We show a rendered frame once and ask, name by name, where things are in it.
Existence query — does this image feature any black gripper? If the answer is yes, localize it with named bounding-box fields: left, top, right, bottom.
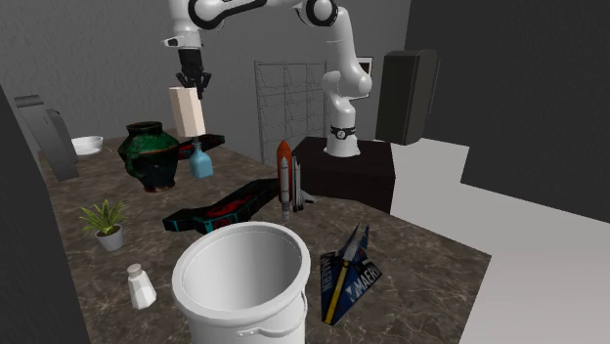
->
left=175, top=48, right=213, bottom=101

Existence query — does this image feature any beige lamp with blue base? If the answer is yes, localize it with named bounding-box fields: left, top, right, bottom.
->
left=168, top=85, right=215, bottom=180

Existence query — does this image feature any green and black vase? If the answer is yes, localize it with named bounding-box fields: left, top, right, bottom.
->
left=117, top=120, right=181, bottom=194

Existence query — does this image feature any white bowl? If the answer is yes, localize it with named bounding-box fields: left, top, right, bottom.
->
left=70, top=135, right=105, bottom=157

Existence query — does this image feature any space shuttle model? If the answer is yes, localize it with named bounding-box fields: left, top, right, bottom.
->
left=276, top=139, right=316, bottom=223

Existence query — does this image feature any grey angular appliance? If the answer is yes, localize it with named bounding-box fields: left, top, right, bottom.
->
left=13, top=94, right=81, bottom=183

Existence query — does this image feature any small potted green plant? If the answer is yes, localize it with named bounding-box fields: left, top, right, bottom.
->
left=78, top=198, right=129, bottom=253

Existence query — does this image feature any dark robot stand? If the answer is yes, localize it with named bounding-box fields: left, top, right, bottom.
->
left=291, top=136, right=397, bottom=215

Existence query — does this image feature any white salt shaker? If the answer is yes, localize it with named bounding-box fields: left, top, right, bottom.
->
left=125, top=263, right=158, bottom=311

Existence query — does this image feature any white bucket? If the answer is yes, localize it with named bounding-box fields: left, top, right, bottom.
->
left=171, top=221, right=313, bottom=344

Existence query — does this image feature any blue paper plane toy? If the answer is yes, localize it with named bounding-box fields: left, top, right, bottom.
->
left=319, top=223, right=384, bottom=327

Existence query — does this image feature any grey wire rack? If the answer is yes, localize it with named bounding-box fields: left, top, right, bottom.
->
left=253, top=60, right=331, bottom=166

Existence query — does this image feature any white framed wall picture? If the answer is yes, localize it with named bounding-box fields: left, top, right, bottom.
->
left=354, top=57, right=374, bottom=100

